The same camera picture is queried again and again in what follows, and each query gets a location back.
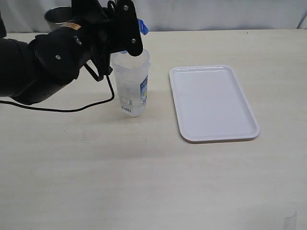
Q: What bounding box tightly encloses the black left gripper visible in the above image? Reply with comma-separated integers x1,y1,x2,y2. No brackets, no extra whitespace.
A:
57,0,116,72

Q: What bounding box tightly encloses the blue snap-lock container lid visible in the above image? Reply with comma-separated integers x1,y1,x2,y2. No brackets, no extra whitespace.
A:
120,19,149,57

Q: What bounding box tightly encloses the stainless steel tumbler cup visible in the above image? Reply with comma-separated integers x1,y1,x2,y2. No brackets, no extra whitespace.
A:
44,6,72,31

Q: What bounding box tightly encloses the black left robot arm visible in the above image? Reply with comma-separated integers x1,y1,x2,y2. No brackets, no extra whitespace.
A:
0,0,123,109

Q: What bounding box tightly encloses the clear plastic tall container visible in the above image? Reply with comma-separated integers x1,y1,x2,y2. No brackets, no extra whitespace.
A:
111,49,151,117

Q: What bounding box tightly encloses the white rectangular plastic tray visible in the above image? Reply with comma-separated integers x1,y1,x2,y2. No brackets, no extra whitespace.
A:
169,65,260,143

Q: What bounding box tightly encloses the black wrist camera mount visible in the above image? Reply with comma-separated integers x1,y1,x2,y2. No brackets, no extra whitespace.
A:
116,0,143,57

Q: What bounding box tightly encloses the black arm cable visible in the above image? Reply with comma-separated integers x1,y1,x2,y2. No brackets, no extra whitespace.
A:
0,0,120,113

